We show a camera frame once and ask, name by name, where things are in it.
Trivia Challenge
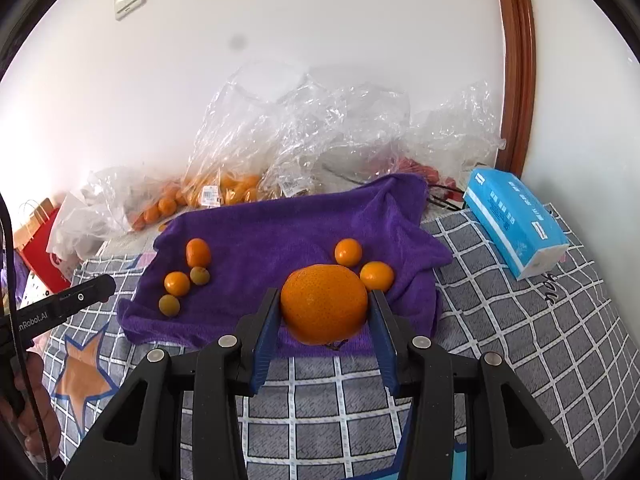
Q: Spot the large round orange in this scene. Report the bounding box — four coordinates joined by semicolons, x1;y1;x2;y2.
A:
163;271;191;297

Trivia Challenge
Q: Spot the left hand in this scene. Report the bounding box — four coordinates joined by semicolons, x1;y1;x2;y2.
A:
0;350;62;463

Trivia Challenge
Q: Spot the crumpled clear bag right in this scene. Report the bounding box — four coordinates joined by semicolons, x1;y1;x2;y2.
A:
260;79;506;197

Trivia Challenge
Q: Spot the small mandarin upper right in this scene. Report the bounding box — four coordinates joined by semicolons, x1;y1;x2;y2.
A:
334;238;362;268

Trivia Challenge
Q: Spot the white plastic bag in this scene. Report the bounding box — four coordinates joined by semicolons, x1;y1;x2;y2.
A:
47;193;119;261

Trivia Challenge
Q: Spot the small mandarin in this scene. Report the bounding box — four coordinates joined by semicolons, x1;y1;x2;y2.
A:
334;238;362;268
359;261;395;292

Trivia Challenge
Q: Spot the big orange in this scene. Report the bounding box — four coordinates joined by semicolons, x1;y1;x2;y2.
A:
280;264;368;346

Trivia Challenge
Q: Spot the blue tissue pack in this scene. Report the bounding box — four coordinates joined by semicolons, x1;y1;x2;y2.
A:
463;168;570;281

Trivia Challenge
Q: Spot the purple towel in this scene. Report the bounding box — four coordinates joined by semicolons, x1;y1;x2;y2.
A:
117;174;452;349

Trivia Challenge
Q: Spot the red and white box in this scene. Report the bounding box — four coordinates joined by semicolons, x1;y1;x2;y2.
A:
13;198;73;294

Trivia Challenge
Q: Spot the small mandarin lower right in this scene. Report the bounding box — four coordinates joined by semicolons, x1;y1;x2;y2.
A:
359;261;395;292

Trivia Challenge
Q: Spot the oval orange mango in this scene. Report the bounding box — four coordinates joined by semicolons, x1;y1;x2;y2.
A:
186;237;212;268

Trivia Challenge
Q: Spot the clear bag with oranges left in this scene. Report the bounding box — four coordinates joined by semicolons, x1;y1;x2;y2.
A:
80;166;182;235

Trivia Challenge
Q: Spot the brown wooden door frame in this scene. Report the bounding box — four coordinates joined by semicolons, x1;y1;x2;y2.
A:
496;0;537;177

